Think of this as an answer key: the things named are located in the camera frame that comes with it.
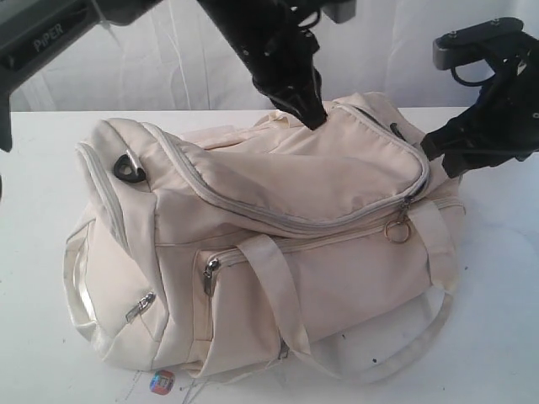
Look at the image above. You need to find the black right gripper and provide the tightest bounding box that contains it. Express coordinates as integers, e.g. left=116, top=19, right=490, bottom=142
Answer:
left=420, top=54, right=538, bottom=178

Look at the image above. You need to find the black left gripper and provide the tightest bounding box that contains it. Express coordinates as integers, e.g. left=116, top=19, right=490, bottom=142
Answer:
left=199, top=0, right=327, bottom=129

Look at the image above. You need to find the cream fabric duffel bag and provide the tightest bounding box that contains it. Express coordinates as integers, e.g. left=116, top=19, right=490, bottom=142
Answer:
left=63, top=93, right=466, bottom=382

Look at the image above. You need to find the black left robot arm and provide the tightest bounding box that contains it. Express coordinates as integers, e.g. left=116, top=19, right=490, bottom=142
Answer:
left=1, top=0, right=326, bottom=152

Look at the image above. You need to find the colourful sticker on table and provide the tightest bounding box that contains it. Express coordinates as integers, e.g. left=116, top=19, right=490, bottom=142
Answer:
left=151, top=366, right=175, bottom=385

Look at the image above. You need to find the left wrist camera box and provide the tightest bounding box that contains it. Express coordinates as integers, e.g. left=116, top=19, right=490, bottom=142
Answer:
left=306, top=0, right=357, bottom=24

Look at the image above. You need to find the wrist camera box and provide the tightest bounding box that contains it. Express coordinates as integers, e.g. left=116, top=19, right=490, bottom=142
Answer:
left=433, top=17, right=524, bottom=71
left=306, top=0, right=357, bottom=24

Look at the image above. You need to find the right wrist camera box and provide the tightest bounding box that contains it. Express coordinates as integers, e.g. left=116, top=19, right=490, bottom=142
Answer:
left=433, top=17, right=524, bottom=71

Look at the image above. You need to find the white cable tie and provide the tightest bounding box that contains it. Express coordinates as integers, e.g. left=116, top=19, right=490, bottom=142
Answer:
left=91, top=0, right=115, bottom=38

